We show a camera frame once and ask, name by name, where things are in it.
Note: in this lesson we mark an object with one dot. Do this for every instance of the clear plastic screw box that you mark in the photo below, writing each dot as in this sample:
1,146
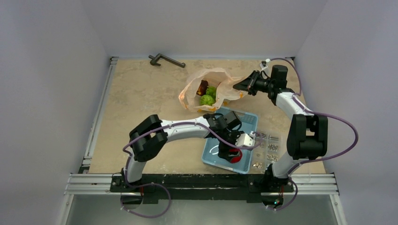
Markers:
269,155

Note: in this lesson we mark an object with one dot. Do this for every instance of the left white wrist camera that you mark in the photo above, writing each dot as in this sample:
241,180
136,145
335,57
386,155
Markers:
246,140

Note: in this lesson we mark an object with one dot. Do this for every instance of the black metal crank handle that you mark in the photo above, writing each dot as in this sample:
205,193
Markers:
154,60

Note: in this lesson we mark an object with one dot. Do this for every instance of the green fake fruit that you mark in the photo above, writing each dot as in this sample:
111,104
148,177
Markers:
207,100

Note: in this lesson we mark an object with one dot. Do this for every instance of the dark purple fake fruit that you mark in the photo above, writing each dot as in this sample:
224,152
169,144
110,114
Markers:
202,88

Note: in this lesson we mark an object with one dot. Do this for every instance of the light blue plastic basket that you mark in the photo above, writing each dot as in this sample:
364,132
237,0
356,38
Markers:
210,153

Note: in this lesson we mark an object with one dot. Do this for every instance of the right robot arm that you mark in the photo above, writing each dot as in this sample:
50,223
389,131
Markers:
308,133

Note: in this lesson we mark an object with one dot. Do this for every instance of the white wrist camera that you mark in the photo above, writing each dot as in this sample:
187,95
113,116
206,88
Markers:
246,140
264,65

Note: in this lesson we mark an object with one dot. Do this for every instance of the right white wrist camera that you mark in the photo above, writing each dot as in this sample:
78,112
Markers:
264,65

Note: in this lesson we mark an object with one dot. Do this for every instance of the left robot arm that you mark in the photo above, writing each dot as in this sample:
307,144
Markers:
150,136

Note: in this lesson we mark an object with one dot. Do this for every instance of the large red fake apple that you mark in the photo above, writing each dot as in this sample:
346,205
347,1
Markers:
234,155

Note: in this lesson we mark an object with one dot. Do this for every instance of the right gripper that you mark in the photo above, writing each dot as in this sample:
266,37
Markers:
253,84

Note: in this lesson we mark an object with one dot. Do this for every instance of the orange banana print plastic bag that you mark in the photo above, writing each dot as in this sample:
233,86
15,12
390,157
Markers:
220,78

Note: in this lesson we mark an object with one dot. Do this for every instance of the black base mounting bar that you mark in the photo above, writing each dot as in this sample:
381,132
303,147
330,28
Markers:
252,188

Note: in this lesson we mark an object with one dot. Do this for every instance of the green fake grape bunch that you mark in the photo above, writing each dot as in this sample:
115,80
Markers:
211,91

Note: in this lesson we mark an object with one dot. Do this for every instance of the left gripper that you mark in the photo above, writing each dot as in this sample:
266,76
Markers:
223,151

